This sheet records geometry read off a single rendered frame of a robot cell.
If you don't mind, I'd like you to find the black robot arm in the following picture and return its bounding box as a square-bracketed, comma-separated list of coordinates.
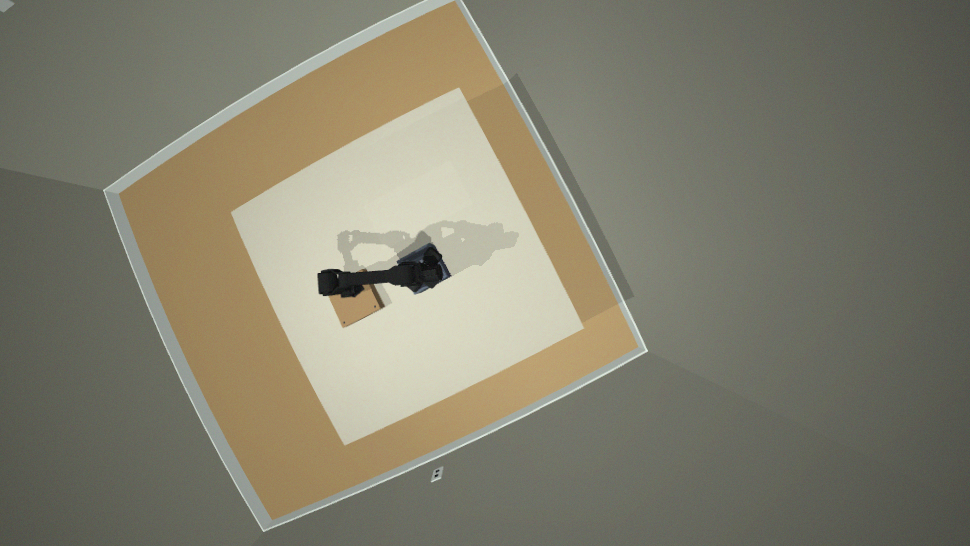
[317, 261, 443, 298]

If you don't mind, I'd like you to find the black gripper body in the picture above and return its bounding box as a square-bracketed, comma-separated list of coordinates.
[408, 247, 442, 292]

